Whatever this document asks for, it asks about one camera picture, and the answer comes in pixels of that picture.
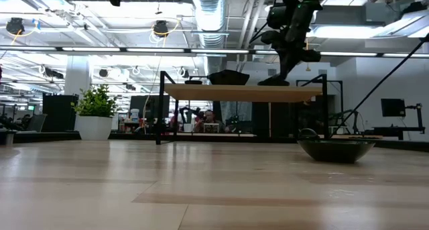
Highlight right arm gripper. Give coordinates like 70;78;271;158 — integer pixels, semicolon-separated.
260;1;322;80

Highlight black wavy square mini plate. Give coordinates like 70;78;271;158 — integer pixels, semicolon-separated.
207;69;251;87

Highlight dark dome-shaped object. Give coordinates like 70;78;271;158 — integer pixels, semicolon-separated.
298;127;322;142

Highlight wooden riser black legs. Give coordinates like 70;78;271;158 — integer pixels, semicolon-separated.
155;70;330;146

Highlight person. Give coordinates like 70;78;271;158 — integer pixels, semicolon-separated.
193;109;232;133

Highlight small black monitor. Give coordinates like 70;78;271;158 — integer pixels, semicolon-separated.
380;98;407;118

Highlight black low desk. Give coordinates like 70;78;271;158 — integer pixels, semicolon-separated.
372;125;426;135

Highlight black monitor stand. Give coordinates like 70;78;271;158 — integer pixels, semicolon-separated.
404;103;424;130

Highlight large black monitor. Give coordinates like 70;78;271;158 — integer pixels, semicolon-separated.
129;95;171;123

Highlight green plant white pot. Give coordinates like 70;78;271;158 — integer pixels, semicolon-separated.
70;84;119;141

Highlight black cabinet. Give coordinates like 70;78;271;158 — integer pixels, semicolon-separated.
42;94;80;133

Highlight grey chair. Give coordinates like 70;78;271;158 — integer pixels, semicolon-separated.
26;113;48;133

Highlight small grey cylinder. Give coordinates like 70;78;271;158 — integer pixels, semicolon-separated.
0;129;17;146

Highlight yellow hanging cord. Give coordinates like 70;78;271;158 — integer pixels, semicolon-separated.
304;38;312;72

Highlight thin black taut cable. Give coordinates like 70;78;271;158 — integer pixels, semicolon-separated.
330;34;429;139

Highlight black ceiling device yellow cable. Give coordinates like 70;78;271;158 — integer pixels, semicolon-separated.
152;19;170;39

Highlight long ceiling light rail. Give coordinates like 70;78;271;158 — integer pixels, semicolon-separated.
0;46;429;59

